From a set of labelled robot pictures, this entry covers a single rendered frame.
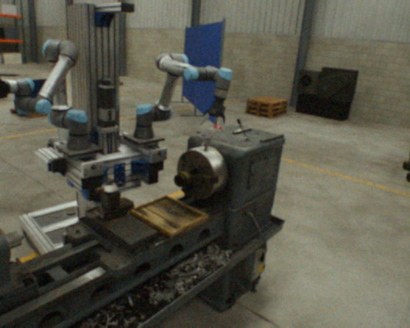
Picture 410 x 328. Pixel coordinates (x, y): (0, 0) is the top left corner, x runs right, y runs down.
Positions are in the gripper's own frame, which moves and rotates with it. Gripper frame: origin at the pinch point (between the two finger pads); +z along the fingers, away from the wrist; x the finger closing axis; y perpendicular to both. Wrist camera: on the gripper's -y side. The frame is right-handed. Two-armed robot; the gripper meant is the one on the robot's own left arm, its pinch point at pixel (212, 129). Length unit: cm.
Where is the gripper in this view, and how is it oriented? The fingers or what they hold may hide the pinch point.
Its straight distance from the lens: 194.0
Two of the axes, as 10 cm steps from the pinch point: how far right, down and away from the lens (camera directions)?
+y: 3.4, -3.6, 8.7
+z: -2.0, 8.7, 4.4
